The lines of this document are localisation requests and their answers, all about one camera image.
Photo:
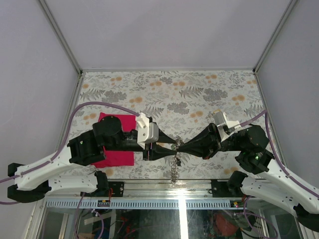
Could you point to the aluminium frame posts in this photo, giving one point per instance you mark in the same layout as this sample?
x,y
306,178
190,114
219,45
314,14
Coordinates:
x,y
129,35

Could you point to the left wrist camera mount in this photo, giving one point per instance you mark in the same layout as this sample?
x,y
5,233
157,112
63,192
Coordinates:
x,y
148,132

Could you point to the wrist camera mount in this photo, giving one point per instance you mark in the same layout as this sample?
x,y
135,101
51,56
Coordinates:
x,y
224,123
148,132

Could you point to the floral tablecloth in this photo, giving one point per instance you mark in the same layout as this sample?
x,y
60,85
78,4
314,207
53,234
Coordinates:
x,y
181,103

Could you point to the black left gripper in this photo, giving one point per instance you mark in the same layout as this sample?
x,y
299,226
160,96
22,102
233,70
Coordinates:
x,y
157,152

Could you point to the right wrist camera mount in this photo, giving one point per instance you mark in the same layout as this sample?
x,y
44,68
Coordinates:
x,y
224,123

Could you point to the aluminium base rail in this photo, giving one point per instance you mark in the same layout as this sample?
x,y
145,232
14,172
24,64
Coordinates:
x,y
162,186

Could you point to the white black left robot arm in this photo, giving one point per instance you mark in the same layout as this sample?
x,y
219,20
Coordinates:
x,y
46,177

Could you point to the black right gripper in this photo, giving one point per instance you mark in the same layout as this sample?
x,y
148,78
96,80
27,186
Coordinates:
x,y
205,144

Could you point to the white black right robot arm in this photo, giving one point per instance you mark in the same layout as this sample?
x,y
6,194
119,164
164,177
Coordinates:
x,y
262,176

